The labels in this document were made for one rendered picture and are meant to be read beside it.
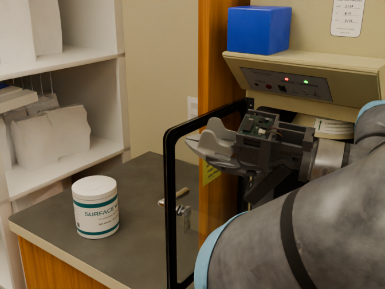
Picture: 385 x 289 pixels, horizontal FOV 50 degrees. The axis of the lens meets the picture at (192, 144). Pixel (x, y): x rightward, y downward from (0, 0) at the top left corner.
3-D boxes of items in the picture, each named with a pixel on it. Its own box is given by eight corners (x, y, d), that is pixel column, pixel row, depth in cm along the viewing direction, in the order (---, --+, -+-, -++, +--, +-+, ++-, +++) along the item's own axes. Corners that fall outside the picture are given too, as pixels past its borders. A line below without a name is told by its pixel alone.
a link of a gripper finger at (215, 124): (191, 108, 71) (243, 117, 69) (192, 134, 75) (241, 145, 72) (184, 117, 69) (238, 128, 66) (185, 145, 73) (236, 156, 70)
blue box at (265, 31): (248, 46, 96) (250, 4, 93) (289, 49, 91) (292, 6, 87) (226, 51, 89) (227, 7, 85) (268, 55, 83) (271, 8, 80)
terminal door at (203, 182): (239, 237, 114) (246, 97, 100) (169, 301, 92) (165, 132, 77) (237, 237, 115) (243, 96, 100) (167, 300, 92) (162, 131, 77)
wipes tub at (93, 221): (99, 212, 137) (95, 171, 131) (128, 225, 129) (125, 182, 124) (67, 230, 127) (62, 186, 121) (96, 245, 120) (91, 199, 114)
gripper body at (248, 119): (244, 106, 68) (319, 120, 65) (242, 146, 74) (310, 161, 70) (231, 134, 63) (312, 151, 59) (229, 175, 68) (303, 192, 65)
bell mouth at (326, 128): (307, 112, 113) (309, 92, 111) (374, 124, 104) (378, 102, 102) (279, 129, 100) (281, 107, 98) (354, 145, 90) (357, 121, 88)
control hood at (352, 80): (244, 86, 101) (247, 45, 97) (386, 109, 83) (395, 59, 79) (219, 97, 92) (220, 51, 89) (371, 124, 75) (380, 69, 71)
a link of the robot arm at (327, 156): (337, 168, 69) (331, 202, 63) (309, 161, 70) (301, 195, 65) (346, 132, 64) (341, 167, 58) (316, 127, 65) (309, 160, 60)
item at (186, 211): (192, 230, 89) (192, 207, 86) (185, 234, 87) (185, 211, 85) (184, 227, 90) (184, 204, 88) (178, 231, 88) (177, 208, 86)
